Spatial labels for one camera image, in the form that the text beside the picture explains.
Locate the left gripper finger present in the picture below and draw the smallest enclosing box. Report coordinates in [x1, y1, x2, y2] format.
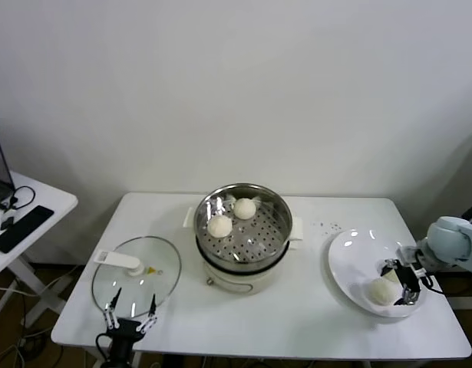
[103, 287, 122, 330]
[137, 293, 159, 333]

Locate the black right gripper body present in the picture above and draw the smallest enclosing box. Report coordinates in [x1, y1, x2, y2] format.
[394, 264, 423, 304]

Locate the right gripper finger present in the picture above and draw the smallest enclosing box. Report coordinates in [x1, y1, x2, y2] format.
[380, 258, 400, 277]
[394, 289, 420, 307]

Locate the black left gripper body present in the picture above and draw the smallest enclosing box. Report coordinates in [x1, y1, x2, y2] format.
[109, 317, 145, 368]

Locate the perforated steel steamer basket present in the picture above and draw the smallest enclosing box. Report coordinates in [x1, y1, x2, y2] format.
[193, 182, 294, 271]

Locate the white round plate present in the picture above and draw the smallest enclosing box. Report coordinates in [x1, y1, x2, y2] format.
[327, 228, 428, 318]

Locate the white electric pot base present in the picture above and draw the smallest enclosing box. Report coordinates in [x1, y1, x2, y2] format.
[183, 205, 305, 295]

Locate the flat black phone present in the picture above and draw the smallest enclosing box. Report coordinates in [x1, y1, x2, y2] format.
[0, 205, 55, 254]

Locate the white side table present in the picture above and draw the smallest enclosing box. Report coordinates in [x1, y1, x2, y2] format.
[0, 168, 80, 327]

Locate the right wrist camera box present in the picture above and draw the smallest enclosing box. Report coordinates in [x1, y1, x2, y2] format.
[396, 247, 417, 265]

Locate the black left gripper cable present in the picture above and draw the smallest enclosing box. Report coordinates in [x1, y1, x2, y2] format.
[96, 332, 114, 361]

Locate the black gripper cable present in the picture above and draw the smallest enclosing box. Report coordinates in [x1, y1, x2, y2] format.
[419, 268, 446, 294]
[96, 332, 114, 361]

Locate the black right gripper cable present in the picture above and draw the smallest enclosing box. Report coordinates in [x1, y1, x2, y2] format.
[419, 268, 446, 294]

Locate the glass lid with white handle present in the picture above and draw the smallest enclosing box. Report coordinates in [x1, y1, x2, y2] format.
[91, 235, 183, 318]

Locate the white floor cable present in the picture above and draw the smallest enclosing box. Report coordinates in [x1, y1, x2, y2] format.
[0, 264, 81, 298]

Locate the black looped cable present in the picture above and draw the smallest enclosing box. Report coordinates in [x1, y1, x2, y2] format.
[0, 185, 38, 212]

